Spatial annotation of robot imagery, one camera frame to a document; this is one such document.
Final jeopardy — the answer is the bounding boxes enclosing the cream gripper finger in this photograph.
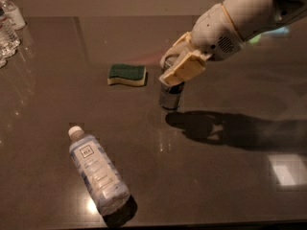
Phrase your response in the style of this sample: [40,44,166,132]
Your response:
[159,50,212,87]
[160,32,193,69]

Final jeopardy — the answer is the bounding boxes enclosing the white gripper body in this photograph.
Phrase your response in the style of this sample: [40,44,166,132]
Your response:
[191,3,245,61]

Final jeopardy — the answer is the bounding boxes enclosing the silver blue redbull can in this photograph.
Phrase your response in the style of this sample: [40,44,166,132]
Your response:
[159,56,185,112]

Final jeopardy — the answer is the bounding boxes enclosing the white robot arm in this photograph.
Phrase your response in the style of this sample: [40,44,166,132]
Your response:
[159,0,307,86]

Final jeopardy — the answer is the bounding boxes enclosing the green yellow sponge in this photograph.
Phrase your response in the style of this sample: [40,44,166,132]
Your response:
[107,64,146,86]

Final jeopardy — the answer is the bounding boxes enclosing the clear plastic water bottle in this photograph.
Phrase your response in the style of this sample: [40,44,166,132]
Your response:
[68,126,130,217]

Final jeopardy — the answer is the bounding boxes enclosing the white labelled bottle in corner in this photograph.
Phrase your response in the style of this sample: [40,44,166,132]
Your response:
[0,0,26,31]

